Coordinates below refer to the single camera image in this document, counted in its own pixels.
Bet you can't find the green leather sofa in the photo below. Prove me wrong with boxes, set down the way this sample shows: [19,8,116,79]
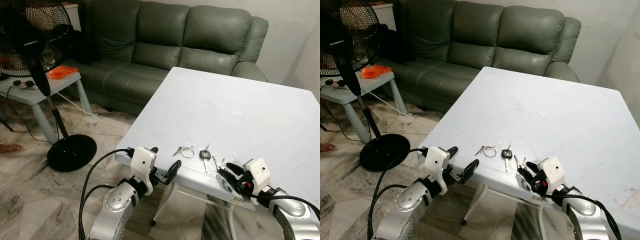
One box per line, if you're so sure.
[75,0,269,117]
[387,0,582,114]

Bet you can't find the white cabinet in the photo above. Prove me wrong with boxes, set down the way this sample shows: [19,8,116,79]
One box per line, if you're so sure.
[63,3,82,32]
[372,2,396,27]

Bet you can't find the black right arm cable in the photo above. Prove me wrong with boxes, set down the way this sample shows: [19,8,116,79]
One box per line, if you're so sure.
[257,192,321,221]
[549,192,624,240]

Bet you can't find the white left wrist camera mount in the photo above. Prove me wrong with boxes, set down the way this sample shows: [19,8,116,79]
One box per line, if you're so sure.
[423,146,451,182]
[128,146,157,185]

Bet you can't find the black standing fan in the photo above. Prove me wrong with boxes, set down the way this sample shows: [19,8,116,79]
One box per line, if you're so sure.
[0,0,98,173]
[320,0,412,173]

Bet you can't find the black car key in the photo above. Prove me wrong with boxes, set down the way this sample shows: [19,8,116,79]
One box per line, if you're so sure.
[502,143,514,174]
[199,143,212,175]

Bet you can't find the small grey side table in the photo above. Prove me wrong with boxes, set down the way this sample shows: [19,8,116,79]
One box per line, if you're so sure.
[320,70,407,145]
[0,70,94,145]

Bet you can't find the thin white cable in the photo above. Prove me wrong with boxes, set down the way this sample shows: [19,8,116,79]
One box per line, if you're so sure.
[367,89,437,126]
[50,89,133,127]

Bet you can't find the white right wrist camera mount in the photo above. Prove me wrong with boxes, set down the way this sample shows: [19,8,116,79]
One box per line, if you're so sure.
[243,158,272,195]
[538,156,567,192]

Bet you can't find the orange plastic bag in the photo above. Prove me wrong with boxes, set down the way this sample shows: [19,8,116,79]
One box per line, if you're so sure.
[47,65,80,81]
[361,65,393,80]

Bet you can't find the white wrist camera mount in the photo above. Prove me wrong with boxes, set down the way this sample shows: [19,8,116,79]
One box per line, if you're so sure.
[128,146,157,185]
[538,156,567,192]
[243,158,272,195]
[423,146,451,182]

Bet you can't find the white plastic table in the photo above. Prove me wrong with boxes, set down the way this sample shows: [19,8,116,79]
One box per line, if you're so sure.
[115,66,321,240]
[419,66,640,240]

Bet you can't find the silver keys on wire ring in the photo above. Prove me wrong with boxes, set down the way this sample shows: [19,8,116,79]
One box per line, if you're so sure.
[172,144,195,160]
[474,144,497,159]

